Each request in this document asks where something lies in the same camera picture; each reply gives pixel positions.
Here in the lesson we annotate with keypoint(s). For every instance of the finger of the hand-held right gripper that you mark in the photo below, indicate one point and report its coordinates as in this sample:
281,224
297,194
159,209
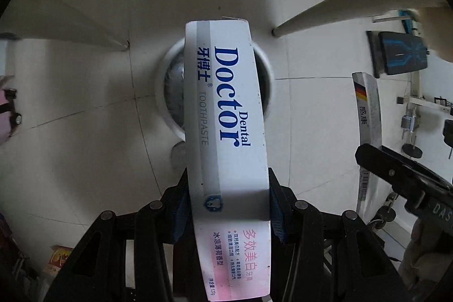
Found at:
389,164

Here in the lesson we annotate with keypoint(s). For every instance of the grey slipper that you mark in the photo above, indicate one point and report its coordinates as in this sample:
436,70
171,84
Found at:
178,155

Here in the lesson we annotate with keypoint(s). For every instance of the white toothpaste box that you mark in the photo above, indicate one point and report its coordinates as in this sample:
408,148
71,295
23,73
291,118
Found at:
226,132

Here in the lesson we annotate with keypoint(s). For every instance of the pink suitcase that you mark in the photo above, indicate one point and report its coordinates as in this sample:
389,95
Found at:
7,104

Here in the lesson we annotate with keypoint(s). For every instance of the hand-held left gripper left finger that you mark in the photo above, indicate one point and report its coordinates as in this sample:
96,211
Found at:
182,213

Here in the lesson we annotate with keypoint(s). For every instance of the metal dumbbell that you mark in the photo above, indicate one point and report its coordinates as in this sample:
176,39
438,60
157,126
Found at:
384,213

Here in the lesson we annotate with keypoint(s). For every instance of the black blue floor scale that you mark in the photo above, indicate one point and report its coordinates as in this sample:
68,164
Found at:
400,54

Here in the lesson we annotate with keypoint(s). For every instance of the green white medicine box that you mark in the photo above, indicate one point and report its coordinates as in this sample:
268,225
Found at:
370,118

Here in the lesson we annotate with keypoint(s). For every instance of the red yellow packet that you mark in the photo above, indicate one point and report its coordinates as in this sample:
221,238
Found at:
59,259

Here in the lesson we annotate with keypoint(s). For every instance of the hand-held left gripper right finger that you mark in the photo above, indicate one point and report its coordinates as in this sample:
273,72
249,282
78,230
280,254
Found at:
278,217

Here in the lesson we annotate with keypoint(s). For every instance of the white trash bin black liner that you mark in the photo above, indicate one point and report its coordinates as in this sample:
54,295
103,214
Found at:
173,89

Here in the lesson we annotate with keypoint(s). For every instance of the person's right hand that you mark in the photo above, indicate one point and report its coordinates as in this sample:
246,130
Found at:
423,252

